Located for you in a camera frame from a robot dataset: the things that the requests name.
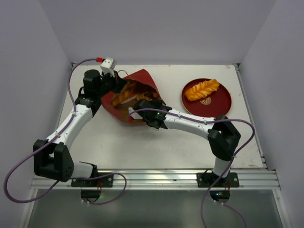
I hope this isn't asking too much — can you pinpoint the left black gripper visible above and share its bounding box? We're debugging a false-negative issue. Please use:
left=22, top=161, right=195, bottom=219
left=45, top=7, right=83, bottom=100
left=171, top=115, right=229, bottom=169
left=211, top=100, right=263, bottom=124
left=96, top=69, right=127, bottom=97

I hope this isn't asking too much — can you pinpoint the striped orange fake croissant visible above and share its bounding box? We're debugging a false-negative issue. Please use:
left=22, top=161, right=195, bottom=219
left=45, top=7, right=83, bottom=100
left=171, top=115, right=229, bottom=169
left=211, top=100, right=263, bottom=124
left=135, top=91, right=160, bottom=101

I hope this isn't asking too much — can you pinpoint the red brown paper bag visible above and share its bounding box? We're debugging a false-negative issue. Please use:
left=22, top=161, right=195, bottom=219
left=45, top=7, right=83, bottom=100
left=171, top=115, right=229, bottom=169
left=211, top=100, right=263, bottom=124
left=101, top=69, right=166, bottom=123

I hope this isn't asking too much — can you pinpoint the twisted orange fake bread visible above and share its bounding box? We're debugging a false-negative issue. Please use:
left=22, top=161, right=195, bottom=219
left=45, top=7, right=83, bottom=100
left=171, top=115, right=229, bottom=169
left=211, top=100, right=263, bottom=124
left=185, top=79, right=219, bottom=101

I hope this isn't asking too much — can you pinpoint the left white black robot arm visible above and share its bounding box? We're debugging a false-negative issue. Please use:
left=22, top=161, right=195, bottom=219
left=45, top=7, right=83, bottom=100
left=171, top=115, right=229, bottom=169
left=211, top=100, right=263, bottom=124
left=33, top=70, right=127, bottom=187

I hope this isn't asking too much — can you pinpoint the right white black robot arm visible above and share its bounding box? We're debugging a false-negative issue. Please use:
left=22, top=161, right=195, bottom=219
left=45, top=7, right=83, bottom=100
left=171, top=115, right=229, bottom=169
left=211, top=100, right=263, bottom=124
left=128, top=99, right=241, bottom=187

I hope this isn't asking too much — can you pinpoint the fake baguette bread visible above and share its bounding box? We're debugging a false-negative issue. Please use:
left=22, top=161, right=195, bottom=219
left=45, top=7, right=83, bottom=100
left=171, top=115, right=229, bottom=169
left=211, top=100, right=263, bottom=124
left=111, top=80, right=137, bottom=107

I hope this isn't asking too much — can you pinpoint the red round plate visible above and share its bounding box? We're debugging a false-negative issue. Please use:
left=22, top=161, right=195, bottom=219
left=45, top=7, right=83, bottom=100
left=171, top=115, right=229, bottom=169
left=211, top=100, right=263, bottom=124
left=181, top=78, right=232, bottom=117

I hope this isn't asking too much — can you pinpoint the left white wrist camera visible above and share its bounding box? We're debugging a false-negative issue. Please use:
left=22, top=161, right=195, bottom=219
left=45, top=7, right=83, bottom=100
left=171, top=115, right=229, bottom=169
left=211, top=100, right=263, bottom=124
left=100, top=57, right=116, bottom=77

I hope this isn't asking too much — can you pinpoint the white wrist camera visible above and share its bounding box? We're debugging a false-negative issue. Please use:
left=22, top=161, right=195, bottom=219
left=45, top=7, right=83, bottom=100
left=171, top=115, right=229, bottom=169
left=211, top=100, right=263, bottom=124
left=100, top=57, right=116, bottom=77
left=128, top=107, right=143, bottom=122

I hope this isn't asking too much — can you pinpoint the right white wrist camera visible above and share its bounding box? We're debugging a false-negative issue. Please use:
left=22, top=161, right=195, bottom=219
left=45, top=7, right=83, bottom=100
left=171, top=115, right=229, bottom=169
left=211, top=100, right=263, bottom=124
left=128, top=107, right=143, bottom=122

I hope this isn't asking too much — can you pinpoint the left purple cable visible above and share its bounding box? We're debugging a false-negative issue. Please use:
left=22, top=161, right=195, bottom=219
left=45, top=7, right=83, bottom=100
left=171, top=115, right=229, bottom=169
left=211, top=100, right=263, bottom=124
left=3, top=57, right=127, bottom=205

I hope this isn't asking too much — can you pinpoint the purple cable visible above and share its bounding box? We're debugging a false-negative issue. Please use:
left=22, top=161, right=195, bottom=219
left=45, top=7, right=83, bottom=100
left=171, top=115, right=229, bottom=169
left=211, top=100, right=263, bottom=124
left=3, top=57, right=127, bottom=205
left=127, top=108, right=256, bottom=228

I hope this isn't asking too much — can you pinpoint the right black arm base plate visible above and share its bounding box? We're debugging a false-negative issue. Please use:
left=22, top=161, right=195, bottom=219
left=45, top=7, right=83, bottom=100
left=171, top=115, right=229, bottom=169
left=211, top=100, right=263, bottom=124
left=196, top=171, right=240, bottom=188

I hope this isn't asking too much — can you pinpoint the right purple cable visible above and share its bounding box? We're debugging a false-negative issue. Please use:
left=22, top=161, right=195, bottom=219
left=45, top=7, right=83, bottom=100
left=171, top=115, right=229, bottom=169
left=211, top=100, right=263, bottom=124
left=127, top=108, right=256, bottom=228

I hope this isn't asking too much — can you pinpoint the aluminium mounting rail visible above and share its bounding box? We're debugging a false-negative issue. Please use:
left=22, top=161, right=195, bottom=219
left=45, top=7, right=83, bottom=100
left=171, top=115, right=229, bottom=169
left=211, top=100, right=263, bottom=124
left=30, top=168, right=281, bottom=190

